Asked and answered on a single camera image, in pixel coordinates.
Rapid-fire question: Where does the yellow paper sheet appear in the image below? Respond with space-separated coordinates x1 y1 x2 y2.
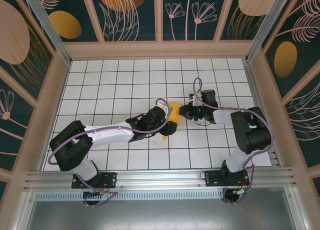
161 101 181 141

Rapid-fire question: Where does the grey metal sheet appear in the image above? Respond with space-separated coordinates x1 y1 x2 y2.
24 199 298 230

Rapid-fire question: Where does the small circuit board with connector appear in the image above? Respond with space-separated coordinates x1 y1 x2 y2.
223 188 251 198
83 189 105 198

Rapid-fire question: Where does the long aluminium mounting rail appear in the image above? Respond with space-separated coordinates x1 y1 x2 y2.
23 167 297 190

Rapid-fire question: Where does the aluminium side rail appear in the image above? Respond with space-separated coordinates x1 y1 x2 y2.
243 59 283 168

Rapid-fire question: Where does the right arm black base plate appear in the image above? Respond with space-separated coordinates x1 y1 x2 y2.
204 170 250 188

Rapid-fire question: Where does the slotted grey cable duct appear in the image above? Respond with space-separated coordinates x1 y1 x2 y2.
34 191 226 201

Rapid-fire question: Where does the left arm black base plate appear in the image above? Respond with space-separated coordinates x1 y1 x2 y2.
71 171 118 189

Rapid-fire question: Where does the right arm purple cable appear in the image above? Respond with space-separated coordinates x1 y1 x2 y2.
192 77 275 205

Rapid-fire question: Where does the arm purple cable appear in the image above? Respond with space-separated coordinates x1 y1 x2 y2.
47 97 174 208
192 77 275 205

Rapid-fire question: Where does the aluminium corner post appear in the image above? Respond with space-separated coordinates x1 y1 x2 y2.
246 0 301 63
19 0 72 65

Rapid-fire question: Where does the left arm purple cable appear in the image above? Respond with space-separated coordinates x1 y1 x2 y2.
47 97 174 208

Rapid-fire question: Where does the aluminium frame profile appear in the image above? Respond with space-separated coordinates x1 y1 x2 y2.
13 191 36 230
284 187 307 230

